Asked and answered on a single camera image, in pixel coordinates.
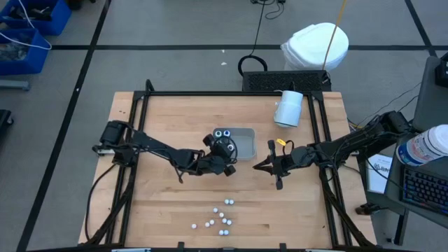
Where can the black keyboard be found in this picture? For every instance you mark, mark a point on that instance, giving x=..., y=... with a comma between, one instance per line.
x=423, y=189

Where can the large blue food coloring bottle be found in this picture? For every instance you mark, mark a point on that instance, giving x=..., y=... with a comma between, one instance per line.
x=227, y=133

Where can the white wipes canister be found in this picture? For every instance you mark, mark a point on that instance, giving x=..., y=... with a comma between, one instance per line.
x=425, y=145

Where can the grey computer cart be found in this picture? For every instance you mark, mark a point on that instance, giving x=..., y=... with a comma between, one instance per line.
x=393, y=185

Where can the black perforated computer case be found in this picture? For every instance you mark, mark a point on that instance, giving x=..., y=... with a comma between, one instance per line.
x=273, y=82

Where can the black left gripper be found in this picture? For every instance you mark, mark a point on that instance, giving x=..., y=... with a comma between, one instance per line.
x=213, y=166

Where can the blue storage bin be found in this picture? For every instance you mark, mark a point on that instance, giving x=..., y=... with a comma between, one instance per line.
x=52, y=21
x=35, y=59

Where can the clear plastic tray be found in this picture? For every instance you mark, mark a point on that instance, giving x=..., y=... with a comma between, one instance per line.
x=245, y=143

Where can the black metal table frame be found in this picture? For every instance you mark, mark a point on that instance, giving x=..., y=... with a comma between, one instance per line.
x=227, y=94

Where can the grey metal bar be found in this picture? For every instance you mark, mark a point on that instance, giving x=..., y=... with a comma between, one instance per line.
x=14, y=85

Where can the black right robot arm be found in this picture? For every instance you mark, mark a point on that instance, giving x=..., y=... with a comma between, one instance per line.
x=350, y=145

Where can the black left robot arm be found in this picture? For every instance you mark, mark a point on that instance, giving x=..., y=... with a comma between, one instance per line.
x=157, y=145

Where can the black device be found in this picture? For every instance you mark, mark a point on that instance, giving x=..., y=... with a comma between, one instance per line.
x=442, y=71

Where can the white paper sheet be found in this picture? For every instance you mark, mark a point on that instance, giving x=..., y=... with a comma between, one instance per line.
x=376, y=175

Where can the large green food coloring bottle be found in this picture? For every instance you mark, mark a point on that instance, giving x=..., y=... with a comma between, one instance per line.
x=218, y=133

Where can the white lined trash bin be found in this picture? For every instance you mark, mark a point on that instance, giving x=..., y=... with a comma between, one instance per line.
x=311, y=45

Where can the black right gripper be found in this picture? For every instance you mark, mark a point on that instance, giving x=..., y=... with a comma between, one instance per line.
x=285, y=161

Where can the grey side table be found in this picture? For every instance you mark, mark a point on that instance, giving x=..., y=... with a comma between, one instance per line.
x=428, y=98

